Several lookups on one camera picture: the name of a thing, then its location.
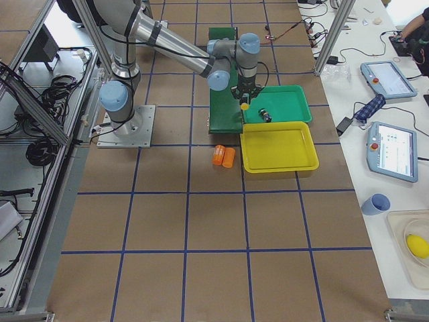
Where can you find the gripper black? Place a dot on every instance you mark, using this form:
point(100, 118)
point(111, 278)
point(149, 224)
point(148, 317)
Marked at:
point(246, 84)

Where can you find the plain orange cylinder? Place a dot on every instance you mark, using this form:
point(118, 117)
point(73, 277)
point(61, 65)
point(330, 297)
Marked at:
point(229, 158)

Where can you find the orange cylinder with label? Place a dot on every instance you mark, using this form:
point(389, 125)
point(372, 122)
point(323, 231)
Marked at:
point(218, 155)

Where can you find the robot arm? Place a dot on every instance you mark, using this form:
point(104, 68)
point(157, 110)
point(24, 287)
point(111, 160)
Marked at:
point(228, 64)

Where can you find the green conveyor belt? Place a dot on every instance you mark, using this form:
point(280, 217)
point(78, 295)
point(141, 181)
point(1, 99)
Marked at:
point(225, 115)

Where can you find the green plastic tray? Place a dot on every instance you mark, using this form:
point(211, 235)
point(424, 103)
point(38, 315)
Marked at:
point(281, 103)

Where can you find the yellow plastic tray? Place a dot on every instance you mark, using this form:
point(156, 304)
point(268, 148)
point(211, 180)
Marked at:
point(278, 147)

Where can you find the clear plastic bag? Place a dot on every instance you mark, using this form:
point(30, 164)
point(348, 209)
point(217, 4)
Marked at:
point(336, 73)

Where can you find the black power adapter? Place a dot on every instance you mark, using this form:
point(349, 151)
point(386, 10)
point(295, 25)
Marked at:
point(343, 126)

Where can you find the blue plaid umbrella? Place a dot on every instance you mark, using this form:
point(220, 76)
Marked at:
point(369, 109)

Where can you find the upper teach pendant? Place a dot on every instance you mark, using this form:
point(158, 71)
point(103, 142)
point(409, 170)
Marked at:
point(386, 79)

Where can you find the teach pendant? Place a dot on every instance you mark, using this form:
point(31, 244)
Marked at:
point(386, 79)
point(392, 151)

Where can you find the lower teach pendant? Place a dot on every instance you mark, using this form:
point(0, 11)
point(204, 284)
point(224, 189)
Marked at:
point(392, 151)

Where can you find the blue plastic cup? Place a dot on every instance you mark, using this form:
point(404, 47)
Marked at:
point(376, 204)

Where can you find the beige tray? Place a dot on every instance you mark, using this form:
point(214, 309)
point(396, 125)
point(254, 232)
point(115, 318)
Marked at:
point(405, 223)

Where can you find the yellow lemon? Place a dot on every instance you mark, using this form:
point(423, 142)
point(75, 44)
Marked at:
point(417, 245)

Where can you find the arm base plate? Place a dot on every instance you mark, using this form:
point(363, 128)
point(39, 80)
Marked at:
point(135, 133)

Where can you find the aluminium frame post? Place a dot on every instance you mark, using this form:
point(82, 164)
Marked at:
point(336, 26)

